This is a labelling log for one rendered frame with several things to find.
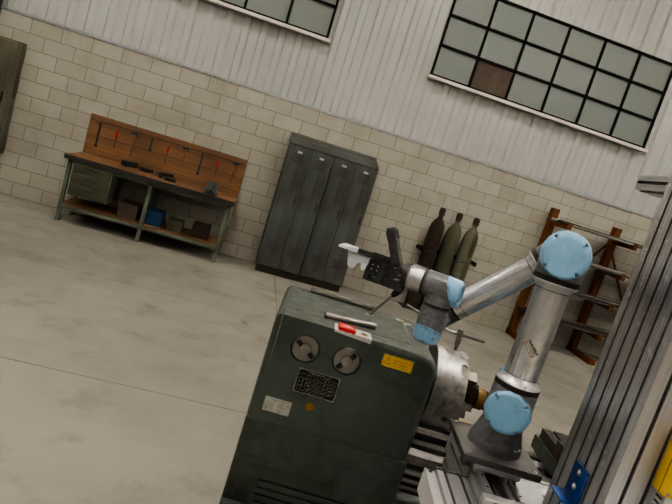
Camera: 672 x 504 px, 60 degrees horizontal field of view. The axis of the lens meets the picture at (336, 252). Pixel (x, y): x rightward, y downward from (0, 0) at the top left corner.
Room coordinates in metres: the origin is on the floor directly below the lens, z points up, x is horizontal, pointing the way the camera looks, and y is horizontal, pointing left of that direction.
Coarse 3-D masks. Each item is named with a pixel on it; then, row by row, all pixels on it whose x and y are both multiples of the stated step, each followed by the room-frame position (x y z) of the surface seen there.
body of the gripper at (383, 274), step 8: (384, 256) 1.60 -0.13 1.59; (368, 264) 1.61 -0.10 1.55; (376, 264) 1.61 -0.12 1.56; (384, 264) 1.59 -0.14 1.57; (408, 264) 1.59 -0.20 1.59; (368, 272) 1.60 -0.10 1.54; (376, 272) 1.60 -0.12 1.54; (384, 272) 1.60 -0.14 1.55; (392, 272) 1.60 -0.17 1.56; (400, 272) 1.59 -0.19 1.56; (368, 280) 1.59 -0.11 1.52; (376, 280) 1.59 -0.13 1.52; (384, 280) 1.60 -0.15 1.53; (392, 280) 1.59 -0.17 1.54; (400, 280) 1.57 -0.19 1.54; (392, 288) 1.59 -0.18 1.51; (400, 288) 1.58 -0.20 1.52
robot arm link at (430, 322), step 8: (424, 304) 1.55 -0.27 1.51; (424, 312) 1.54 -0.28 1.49; (432, 312) 1.53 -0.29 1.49; (440, 312) 1.53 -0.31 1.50; (416, 320) 1.57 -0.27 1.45; (424, 320) 1.54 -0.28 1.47; (432, 320) 1.53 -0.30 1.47; (440, 320) 1.54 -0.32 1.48; (448, 320) 1.62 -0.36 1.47; (416, 328) 1.55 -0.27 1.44; (424, 328) 1.53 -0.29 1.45; (432, 328) 1.53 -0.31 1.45; (440, 328) 1.54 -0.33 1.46; (416, 336) 1.54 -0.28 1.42; (424, 336) 1.53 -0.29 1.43; (432, 336) 1.53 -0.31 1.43; (440, 336) 1.55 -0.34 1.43; (432, 344) 1.54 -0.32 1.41
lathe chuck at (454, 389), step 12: (456, 360) 2.16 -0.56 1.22; (468, 360) 2.18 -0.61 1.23; (456, 372) 2.11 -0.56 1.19; (444, 384) 2.08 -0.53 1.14; (456, 384) 2.09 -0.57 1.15; (444, 396) 2.07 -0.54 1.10; (456, 396) 2.07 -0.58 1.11; (444, 408) 2.07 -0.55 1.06; (456, 408) 2.07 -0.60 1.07; (432, 420) 2.10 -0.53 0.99
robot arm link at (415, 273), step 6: (414, 264) 1.59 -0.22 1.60; (408, 270) 1.58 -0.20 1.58; (414, 270) 1.57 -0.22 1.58; (420, 270) 1.57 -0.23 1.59; (408, 276) 1.56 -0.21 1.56; (414, 276) 1.56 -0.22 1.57; (420, 276) 1.55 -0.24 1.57; (408, 282) 1.56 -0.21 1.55; (414, 282) 1.56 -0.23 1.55; (420, 282) 1.62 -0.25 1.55; (408, 288) 1.57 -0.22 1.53; (414, 288) 1.56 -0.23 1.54
